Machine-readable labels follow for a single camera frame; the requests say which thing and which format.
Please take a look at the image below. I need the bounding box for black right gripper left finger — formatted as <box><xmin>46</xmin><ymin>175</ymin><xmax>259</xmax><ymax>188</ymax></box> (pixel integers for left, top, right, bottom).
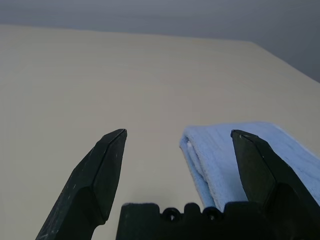
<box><xmin>34</xmin><ymin>128</ymin><xmax>128</xmax><ymax>240</ymax></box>

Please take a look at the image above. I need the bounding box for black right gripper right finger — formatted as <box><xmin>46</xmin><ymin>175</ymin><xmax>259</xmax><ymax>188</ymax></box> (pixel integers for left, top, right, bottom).
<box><xmin>229</xmin><ymin>129</ymin><xmax>320</xmax><ymax>240</ymax></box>

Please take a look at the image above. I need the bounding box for folded light blue towel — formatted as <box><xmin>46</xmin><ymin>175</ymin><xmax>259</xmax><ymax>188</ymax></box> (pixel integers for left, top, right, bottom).
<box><xmin>178</xmin><ymin>121</ymin><xmax>320</xmax><ymax>211</ymax></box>

